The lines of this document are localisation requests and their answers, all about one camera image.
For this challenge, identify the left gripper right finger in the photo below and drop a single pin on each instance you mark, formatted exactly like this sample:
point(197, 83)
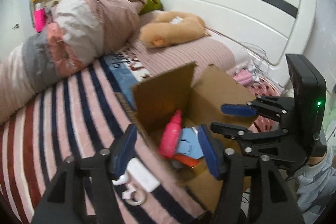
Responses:
point(253, 190)

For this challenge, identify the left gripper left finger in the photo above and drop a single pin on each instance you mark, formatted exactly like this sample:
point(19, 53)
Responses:
point(64, 199)

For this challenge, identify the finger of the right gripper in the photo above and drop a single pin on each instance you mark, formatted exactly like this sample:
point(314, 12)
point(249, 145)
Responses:
point(229, 131)
point(239, 110)

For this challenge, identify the light blue object in box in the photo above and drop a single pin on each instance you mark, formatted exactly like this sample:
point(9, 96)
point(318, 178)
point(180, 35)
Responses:
point(188, 144)

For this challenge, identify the red orange object in box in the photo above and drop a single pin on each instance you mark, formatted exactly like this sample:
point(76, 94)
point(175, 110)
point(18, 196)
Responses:
point(186, 160)

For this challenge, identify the white rectangular case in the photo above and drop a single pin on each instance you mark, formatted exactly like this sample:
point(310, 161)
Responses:
point(142, 175)

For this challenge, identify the pink spray bottle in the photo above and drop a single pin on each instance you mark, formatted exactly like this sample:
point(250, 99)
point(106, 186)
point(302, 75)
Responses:
point(170, 136)

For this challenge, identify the pink ribbed pillow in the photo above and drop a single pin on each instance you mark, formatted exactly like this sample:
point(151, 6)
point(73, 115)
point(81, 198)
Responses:
point(226, 55)

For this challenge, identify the striped pink fleece blanket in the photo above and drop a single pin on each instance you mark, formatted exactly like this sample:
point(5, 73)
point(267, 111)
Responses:
point(80, 116)

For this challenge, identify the brown cardboard box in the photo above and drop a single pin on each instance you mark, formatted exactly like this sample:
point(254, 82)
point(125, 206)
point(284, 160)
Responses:
point(157, 99)

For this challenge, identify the orange plush toy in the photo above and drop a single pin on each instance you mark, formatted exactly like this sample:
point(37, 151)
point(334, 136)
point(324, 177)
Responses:
point(171, 28)

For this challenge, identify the green plush toy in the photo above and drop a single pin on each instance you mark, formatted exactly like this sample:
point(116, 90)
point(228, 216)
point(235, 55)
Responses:
point(150, 6)

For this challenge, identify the rolled pink grey duvet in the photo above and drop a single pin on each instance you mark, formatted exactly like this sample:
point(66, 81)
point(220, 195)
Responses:
point(82, 31)

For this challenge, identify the pink gift bag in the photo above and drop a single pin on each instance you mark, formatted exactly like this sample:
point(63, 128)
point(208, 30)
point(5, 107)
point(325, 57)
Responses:
point(39, 17)

